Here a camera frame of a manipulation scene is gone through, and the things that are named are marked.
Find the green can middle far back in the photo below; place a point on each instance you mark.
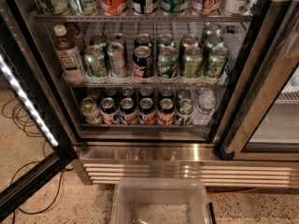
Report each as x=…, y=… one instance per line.
x=210, y=29

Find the pink can middle back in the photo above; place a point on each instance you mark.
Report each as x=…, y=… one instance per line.
x=188, y=40

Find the green can middle front right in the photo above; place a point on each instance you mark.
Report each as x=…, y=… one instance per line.
x=217, y=59

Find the green can middle back centre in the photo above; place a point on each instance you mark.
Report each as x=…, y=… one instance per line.
x=165, y=40

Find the green 7up can middle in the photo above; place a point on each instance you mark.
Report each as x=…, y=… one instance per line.
x=167, y=62

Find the black can middle back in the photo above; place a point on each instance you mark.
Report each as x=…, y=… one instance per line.
x=143, y=39

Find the stainless steel fridge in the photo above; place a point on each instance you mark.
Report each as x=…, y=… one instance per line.
x=106, y=153

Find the black Coca-Cola can middle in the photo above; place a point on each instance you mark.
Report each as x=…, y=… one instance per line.
x=143, y=62

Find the silver can middle back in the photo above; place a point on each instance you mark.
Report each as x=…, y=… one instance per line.
x=119, y=38

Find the silver can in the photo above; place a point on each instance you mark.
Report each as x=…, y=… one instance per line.
x=119, y=38
x=117, y=60

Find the green can bottom front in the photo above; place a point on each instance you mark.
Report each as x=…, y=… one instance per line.
x=184, y=112

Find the silver can middle front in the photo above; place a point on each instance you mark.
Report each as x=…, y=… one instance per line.
x=117, y=60

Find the red Coke can bottom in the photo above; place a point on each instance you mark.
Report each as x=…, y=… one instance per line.
x=166, y=112

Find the green can middle back left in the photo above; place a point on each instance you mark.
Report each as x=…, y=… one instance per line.
x=100, y=40

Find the green can middle front left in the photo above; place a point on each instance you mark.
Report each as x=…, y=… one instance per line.
x=96, y=62

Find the pale can bottom left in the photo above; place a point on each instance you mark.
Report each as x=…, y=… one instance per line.
x=90, y=111

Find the open black fridge door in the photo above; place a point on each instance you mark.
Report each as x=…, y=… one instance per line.
x=28, y=115

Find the clear water bottle bottom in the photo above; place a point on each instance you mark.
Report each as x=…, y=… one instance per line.
x=204, y=108

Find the dark bottle middle back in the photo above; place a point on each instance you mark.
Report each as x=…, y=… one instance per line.
x=75, y=32

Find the tea bottle white cap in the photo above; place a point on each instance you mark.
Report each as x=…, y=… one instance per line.
x=68, y=55

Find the clear plastic bin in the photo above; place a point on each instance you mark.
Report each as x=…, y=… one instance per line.
x=160, y=201

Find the middle wire shelf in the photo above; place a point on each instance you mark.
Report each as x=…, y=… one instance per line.
x=156, y=82

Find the wire shelf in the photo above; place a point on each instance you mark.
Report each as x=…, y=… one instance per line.
x=156, y=82
x=146, y=18

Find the top wire shelf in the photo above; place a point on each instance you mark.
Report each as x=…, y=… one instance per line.
x=146, y=18

